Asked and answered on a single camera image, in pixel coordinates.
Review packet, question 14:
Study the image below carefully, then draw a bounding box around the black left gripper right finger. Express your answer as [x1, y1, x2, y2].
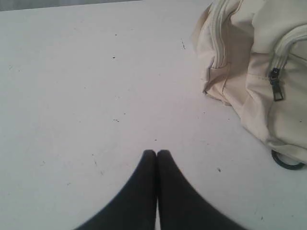
[157, 150, 244, 230]

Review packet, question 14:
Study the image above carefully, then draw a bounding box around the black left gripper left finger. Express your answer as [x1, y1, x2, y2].
[77, 150, 157, 230]

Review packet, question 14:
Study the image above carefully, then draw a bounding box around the beige fabric duffel bag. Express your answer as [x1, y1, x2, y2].
[192, 0, 307, 170]

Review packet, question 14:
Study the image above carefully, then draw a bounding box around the black metal zipper pull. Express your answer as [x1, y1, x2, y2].
[269, 68, 284, 102]

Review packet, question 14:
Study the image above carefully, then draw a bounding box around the black plastic D-ring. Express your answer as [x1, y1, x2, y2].
[271, 149, 305, 170]

